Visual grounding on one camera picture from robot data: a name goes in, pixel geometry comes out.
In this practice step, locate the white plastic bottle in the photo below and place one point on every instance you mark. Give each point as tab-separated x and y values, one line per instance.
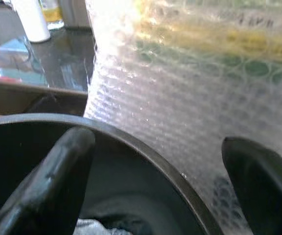
33	22

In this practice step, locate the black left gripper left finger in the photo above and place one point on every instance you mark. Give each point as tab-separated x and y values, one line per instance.
45	186

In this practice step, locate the bubble wrap package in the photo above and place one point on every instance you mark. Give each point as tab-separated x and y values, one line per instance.
170	98

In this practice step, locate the yellow liquid bottle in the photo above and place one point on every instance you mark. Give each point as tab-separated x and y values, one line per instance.
52	13

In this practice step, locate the wooden counter cabinet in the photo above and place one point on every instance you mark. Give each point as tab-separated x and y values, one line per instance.
8	98

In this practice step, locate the grey cloth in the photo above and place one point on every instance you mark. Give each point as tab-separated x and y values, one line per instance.
89	227

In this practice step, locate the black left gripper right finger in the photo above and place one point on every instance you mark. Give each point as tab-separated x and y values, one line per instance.
265	191

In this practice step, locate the black round tub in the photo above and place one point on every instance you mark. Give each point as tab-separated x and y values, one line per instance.
136	176

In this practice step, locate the grey box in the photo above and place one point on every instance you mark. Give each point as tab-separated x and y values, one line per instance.
74	14

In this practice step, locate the clear plastic container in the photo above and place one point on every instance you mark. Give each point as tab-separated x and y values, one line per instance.
13	56

